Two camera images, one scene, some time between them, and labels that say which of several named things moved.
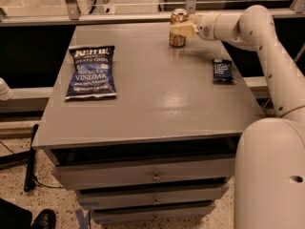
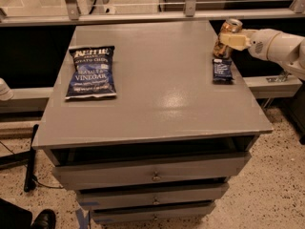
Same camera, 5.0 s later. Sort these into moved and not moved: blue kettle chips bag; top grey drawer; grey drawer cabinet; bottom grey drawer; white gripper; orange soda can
Moved: white gripper; orange soda can
Not moved: blue kettle chips bag; top grey drawer; grey drawer cabinet; bottom grey drawer
